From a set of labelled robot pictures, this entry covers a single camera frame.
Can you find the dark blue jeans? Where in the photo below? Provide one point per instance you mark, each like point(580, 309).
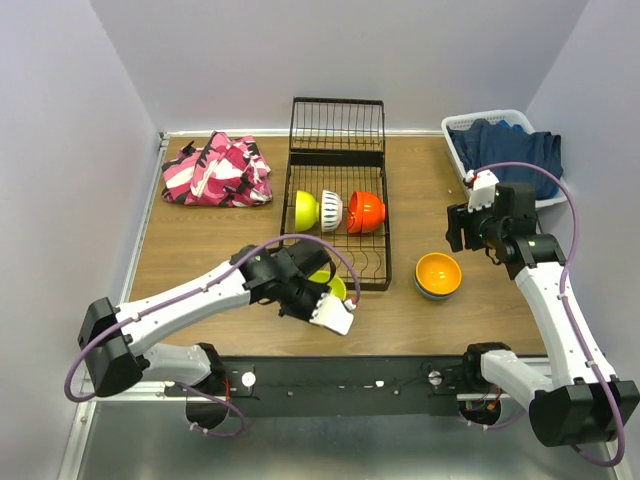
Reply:
point(484, 144)

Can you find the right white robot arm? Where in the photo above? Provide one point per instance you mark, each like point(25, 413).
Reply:
point(582, 400)

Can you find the black wire dish rack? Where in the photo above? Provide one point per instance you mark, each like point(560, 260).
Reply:
point(336, 185)

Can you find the pink camouflage cloth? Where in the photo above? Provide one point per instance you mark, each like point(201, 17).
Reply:
point(226, 172)

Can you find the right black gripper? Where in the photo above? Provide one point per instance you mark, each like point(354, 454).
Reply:
point(458, 216)

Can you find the blue bowl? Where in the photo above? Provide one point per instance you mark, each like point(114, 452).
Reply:
point(430, 295)

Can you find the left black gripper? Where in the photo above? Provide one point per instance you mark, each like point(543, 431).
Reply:
point(307, 315)

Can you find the orange bowl top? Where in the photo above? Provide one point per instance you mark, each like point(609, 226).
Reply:
point(372, 212)

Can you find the yellow orange bowl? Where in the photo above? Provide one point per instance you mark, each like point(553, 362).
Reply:
point(438, 273)

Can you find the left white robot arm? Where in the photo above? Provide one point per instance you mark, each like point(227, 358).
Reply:
point(115, 340)

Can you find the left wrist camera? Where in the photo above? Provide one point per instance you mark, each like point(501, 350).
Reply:
point(334, 314)

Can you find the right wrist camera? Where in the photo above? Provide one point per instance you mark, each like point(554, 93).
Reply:
point(482, 189)

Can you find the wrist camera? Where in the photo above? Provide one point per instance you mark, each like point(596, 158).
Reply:
point(334, 314)
point(482, 189)

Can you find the white pink bowl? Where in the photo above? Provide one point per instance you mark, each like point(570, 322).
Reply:
point(331, 212)

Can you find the lime green bowl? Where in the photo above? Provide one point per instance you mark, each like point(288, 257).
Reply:
point(306, 211)
point(333, 281)

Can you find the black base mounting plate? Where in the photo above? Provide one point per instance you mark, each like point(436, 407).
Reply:
point(309, 386)

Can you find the white plastic basket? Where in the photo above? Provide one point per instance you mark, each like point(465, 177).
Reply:
point(464, 121)

